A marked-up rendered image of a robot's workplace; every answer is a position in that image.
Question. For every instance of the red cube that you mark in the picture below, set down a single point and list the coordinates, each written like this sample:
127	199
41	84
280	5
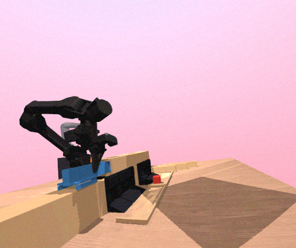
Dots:
156	179

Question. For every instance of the blue long bar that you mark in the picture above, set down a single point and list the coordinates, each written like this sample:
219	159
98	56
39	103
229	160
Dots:
78	175

